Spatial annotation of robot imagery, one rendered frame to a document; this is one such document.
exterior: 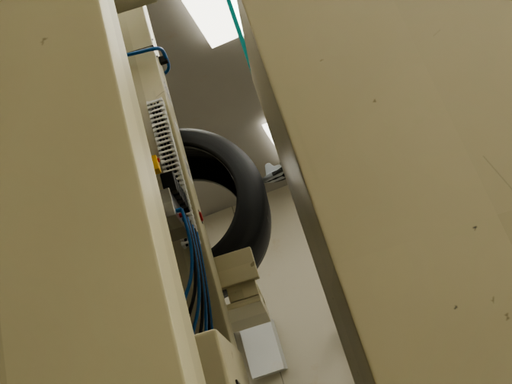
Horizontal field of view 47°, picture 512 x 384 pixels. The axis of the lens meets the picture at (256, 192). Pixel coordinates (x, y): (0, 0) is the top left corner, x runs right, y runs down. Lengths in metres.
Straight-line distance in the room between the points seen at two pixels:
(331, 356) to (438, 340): 7.00
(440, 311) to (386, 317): 0.08
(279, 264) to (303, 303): 0.65
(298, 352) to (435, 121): 7.06
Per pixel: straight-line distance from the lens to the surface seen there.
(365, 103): 1.07
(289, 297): 8.11
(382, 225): 0.98
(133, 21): 2.07
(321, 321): 7.99
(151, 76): 1.93
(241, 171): 1.93
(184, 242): 1.62
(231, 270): 1.75
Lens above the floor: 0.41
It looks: 23 degrees up
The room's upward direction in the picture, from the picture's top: 17 degrees counter-clockwise
